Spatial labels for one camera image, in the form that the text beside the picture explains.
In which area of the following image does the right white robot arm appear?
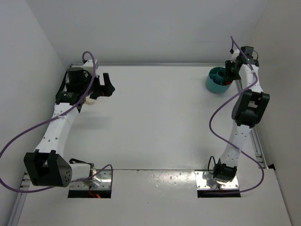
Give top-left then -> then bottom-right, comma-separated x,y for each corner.
213,46 -> 270,183

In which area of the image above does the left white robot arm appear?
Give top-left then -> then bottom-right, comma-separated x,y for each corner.
24,66 -> 115,187

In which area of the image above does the white lego brick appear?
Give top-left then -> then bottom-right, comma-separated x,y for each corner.
85,99 -> 95,105

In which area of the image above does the teal divided round container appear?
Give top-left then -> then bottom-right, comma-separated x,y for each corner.
206,67 -> 232,94

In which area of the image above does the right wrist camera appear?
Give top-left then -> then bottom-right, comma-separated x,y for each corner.
230,49 -> 240,63

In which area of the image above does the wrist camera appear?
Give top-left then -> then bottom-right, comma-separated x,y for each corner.
82,59 -> 99,75
230,49 -> 240,63

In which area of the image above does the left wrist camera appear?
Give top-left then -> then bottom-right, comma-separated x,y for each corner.
82,59 -> 99,75

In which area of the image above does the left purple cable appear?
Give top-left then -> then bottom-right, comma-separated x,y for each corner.
0,50 -> 113,193

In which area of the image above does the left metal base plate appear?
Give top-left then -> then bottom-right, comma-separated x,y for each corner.
69,170 -> 112,191

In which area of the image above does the metal base plate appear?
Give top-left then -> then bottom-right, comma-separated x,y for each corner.
195,170 -> 239,191
69,170 -> 112,191

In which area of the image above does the red wire under left base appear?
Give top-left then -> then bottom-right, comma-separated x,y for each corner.
88,187 -> 102,198

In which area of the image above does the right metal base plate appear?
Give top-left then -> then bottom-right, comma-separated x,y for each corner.
195,170 -> 239,191

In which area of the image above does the aluminium frame rail left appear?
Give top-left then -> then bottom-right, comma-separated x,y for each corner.
8,171 -> 31,226

